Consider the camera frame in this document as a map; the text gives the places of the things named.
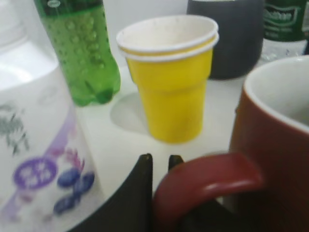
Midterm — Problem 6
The red ceramic mug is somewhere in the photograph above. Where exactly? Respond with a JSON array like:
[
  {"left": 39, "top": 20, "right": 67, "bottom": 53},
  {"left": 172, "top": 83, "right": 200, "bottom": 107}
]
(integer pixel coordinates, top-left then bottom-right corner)
[{"left": 153, "top": 56, "right": 309, "bottom": 232}]

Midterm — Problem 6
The white blueberry yogurt bottle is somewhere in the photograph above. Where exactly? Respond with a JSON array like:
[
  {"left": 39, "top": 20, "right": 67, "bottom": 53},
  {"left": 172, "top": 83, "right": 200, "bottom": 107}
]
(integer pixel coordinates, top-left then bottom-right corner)
[{"left": 0, "top": 0, "right": 103, "bottom": 232}]

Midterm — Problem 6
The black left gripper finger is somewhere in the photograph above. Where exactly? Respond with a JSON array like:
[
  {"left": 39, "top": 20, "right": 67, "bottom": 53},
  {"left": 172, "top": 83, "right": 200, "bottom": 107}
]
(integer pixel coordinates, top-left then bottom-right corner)
[{"left": 71, "top": 153, "right": 153, "bottom": 232}]

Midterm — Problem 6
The yellow paper cup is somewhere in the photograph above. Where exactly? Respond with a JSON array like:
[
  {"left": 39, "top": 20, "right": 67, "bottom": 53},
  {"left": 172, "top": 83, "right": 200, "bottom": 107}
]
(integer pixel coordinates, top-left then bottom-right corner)
[{"left": 116, "top": 14, "right": 219, "bottom": 143}]

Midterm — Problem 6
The dark grey mug rear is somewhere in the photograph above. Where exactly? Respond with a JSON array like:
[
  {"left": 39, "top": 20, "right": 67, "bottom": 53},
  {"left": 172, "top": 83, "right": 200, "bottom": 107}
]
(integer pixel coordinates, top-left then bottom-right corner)
[{"left": 186, "top": 0, "right": 264, "bottom": 80}]

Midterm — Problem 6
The green soda bottle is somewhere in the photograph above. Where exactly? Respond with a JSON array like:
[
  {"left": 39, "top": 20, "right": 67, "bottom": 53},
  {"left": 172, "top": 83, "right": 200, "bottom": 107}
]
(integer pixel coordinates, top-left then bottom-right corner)
[{"left": 34, "top": 0, "right": 121, "bottom": 106}]

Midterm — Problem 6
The clear water bottle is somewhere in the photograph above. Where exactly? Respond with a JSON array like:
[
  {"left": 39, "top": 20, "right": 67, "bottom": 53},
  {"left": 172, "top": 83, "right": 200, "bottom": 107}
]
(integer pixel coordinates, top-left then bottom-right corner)
[{"left": 260, "top": 0, "right": 309, "bottom": 66}]

